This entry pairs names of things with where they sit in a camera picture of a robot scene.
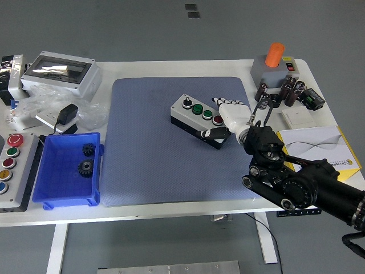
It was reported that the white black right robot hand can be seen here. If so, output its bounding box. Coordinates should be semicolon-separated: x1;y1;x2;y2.
198;97;254;141

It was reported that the grey four-button control box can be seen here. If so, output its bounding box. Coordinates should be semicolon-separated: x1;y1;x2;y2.
170;93;232;151

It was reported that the grey five-button control box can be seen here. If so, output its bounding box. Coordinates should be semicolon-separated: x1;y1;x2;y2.
0;132;43;212

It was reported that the orange cylinder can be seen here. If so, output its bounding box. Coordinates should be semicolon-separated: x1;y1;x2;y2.
265;42;286;68

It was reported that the black green terminal module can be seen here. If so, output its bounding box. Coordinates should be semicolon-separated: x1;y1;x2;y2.
298;88;326;111

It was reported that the blue-grey textured mat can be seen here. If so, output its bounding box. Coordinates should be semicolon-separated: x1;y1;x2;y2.
101;76;270;208

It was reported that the black table control panel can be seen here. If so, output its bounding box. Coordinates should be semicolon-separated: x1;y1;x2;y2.
276;208;322;218

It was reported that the white table leg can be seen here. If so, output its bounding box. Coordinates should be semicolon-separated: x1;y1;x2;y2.
46;224;69;274
254;212;279;265

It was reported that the clear plastic bag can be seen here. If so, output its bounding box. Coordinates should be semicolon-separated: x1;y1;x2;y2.
27;84;109;131

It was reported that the large black bevel gear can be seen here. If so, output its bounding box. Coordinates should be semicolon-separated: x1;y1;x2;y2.
76;159;95;178

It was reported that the silver metal plate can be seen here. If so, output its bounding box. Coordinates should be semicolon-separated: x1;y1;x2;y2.
97;260;241;274

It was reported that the black power adapter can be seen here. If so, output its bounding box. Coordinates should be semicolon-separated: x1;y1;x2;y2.
53;103;79;135

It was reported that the blue plastic bin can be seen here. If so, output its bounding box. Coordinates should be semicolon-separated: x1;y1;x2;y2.
31;132;105;211

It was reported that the white power strip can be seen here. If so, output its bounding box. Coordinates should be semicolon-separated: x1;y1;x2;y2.
35;111;78;134

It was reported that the white blue circuit breaker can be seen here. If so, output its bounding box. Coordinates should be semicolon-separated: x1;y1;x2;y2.
4;99;43;131

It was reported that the white and black device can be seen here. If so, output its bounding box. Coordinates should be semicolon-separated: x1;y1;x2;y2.
0;54;31;106

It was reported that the grey switch box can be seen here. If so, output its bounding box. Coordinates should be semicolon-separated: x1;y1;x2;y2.
250;55;300;88

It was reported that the white wall switch plate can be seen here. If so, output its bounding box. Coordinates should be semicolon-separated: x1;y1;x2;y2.
281;107;318;128

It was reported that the metal table bracket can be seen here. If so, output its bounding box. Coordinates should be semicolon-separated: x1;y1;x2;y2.
210;214;233;223

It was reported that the black cable under table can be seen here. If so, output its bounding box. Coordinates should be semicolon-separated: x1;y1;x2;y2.
246;213;283;274

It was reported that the grey enclosure with clear lid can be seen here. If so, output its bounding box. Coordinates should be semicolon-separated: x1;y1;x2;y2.
20;51;103;100

